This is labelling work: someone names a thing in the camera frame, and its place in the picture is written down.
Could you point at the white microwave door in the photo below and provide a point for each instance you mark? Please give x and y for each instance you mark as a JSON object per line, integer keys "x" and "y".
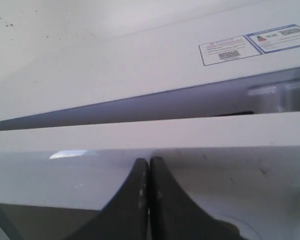
{"x": 242, "y": 170}

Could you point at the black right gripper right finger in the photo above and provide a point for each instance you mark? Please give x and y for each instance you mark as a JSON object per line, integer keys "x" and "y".
{"x": 174, "y": 215}

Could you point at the blue bordered warning sticker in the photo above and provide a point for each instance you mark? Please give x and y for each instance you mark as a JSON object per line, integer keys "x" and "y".
{"x": 250, "y": 45}

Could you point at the white Midea microwave body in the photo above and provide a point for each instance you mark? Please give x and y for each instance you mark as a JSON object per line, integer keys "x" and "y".
{"x": 114, "y": 80}

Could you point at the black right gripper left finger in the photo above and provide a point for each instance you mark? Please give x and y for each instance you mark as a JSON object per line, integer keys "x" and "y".
{"x": 125, "y": 217}

